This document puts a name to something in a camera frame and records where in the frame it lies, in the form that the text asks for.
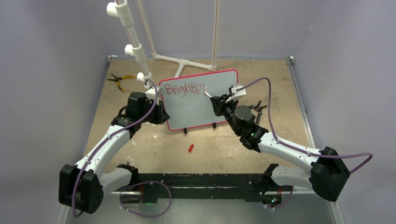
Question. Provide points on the red marker cap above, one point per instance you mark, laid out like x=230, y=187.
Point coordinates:
x=191, y=148

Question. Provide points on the white PVC pipe frame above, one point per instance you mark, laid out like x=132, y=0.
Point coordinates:
x=120, y=9

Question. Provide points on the red white marker pen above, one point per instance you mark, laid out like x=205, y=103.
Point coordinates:
x=208, y=94

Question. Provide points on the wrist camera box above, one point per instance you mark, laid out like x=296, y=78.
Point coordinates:
x=236, y=92
x=153, y=94

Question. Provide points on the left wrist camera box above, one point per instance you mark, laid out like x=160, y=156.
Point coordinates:
x=153, y=94

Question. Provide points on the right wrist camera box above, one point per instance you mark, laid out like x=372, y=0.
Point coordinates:
x=236, y=92

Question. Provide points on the yellow black needle-nose pliers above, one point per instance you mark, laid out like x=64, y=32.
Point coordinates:
x=117, y=80

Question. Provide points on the pink-rimmed whiteboard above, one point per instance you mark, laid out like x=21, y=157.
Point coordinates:
x=186, y=103

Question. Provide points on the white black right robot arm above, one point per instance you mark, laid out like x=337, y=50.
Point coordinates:
x=323, y=171

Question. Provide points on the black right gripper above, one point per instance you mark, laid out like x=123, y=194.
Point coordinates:
x=219, y=103

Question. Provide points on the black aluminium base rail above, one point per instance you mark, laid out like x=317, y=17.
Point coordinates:
x=248, y=187

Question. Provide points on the black handled pliers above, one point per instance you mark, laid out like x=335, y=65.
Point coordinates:
x=258, y=108

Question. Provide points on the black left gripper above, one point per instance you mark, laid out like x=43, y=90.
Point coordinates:
x=161, y=115

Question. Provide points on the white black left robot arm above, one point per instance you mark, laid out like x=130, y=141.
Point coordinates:
x=83, y=186

